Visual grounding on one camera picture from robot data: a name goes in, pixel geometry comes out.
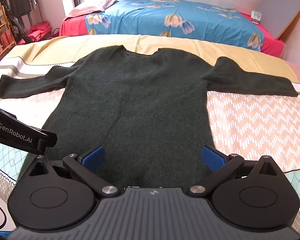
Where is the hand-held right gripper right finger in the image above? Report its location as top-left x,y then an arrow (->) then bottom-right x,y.
186,144 -> 278,197

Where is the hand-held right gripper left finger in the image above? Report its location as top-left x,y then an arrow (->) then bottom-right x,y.
28,145 -> 121,197

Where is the dark green sweater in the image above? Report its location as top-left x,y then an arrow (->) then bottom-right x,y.
0,44 -> 299,189

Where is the red clothes pile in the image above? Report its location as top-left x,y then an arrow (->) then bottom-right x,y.
27,21 -> 53,42

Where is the yellow patterned table cloth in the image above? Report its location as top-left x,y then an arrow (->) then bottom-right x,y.
0,34 -> 300,230

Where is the wooden shelf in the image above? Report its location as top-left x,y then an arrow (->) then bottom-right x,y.
0,5 -> 17,60

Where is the pink patterned cloth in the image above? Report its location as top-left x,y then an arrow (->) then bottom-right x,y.
62,0 -> 120,22

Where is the blue floral bedsheet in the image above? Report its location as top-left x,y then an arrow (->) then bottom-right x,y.
84,0 -> 265,51

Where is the white digital clock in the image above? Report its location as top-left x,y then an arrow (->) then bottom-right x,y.
250,10 -> 262,25

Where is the grey board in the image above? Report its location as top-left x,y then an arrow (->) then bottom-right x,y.
256,0 -> 300,40

